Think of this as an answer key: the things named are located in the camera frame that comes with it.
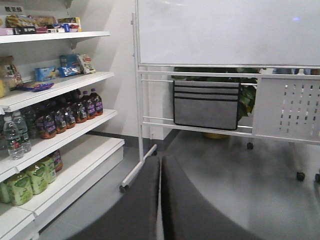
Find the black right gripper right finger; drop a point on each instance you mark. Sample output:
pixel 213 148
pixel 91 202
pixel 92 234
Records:
pixel 187 214

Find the grey fabric organizer pouch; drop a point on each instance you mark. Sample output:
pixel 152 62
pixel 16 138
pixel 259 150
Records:
pixel 206 104

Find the white rolling whiteboard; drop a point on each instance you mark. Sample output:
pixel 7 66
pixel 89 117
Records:
pixel 270 47

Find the orange rice cracker bag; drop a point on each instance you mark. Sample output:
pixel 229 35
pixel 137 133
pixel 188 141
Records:
pixel 9 72

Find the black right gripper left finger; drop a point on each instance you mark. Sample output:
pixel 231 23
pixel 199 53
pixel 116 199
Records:
pixel 134 215

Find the white metal shelving unit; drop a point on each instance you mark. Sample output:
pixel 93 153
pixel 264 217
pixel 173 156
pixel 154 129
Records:
pixel 48 157

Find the blue red cracker bag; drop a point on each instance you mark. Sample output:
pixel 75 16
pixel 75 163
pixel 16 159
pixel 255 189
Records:
pixel 35 86

